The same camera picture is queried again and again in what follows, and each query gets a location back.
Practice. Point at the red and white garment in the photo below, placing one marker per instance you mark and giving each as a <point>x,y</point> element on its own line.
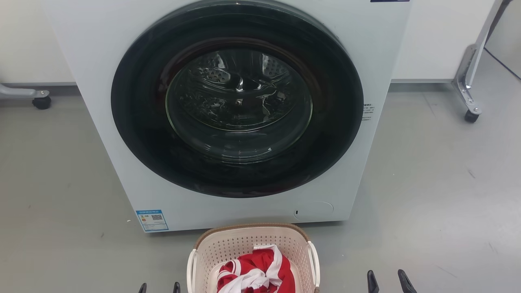
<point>264,266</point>

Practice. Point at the short grey metal frame leg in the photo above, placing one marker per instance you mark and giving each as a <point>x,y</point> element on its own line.
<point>18,92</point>

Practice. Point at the blue energy label sticker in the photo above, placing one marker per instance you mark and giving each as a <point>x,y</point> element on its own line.
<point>152,220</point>

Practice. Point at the beige perforated plastic laundry basket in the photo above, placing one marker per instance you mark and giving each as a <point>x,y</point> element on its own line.
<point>228,248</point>

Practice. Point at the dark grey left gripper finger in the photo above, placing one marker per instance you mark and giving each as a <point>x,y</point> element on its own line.
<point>176,288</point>
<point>142,289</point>

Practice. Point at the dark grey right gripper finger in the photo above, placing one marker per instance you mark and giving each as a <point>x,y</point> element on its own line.
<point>407,283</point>
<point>373,283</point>

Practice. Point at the tall silver metal stand leg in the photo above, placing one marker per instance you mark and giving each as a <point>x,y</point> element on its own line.
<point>474,57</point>

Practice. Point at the white front-load washing machine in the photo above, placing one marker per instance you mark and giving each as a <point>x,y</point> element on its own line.
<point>93,69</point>

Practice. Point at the small printed text sticker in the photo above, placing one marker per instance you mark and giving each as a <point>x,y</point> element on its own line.
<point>368,112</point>

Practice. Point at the black caster wheel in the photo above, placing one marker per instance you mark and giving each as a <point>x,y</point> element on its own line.
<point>42,102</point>
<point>471,116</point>

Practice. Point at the round white filter cover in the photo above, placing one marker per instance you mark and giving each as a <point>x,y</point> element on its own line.
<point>315,210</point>

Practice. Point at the round black glass washer door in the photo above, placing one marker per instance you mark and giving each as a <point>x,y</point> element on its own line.
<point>238,106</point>

